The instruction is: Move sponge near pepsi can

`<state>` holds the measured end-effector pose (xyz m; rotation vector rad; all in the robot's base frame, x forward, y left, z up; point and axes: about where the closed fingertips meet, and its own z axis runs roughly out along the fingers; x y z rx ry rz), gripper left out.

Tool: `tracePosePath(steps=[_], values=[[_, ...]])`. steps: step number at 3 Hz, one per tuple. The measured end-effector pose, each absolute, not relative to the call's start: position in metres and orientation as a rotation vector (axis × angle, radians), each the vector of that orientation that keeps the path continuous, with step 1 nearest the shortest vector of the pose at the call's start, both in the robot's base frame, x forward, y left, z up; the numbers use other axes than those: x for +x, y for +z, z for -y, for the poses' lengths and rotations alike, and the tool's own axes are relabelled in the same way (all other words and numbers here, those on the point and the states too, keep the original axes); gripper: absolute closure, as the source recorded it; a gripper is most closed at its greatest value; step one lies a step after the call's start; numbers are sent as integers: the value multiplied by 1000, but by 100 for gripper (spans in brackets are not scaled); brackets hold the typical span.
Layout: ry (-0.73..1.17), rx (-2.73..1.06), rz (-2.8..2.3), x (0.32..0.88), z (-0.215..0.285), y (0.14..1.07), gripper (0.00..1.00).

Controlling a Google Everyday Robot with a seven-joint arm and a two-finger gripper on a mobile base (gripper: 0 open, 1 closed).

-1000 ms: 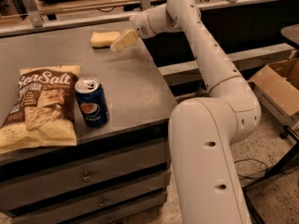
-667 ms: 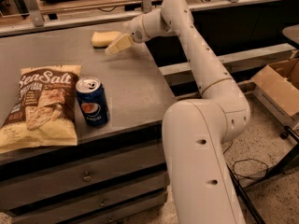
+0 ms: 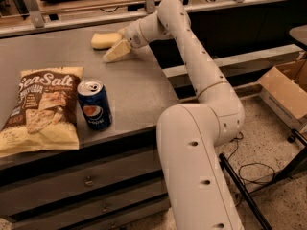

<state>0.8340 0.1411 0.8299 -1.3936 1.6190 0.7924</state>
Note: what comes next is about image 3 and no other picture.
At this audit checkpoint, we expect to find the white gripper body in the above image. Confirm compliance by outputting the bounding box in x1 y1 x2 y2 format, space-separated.
124 19 148 48

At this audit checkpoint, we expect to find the metal rail frame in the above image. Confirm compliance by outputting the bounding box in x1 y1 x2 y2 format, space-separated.
0 0 287 38

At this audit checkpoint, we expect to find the blue pepsi can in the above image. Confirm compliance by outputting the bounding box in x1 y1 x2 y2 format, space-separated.
77 79 112 130

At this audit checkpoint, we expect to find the black stand leg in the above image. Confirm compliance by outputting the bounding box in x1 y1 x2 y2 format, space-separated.
219 129 307 230

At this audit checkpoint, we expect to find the yellow sponge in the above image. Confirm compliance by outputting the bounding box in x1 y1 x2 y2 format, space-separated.
91 33 122 49

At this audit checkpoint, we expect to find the cardboard box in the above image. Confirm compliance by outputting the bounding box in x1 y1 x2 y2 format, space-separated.
258 59 307 133

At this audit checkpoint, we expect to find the black floor cable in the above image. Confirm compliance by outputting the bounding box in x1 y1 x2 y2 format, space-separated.
224 131 277 209

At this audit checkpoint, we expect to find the grey drawer cabinet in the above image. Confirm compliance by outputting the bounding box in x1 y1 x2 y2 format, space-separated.
0 129 170 230

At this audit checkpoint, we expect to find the sea salt chips bag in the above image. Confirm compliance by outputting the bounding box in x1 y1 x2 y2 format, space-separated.
0 67 83 157

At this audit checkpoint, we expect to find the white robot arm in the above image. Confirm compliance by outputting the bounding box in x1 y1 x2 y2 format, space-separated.
104 0 245 230

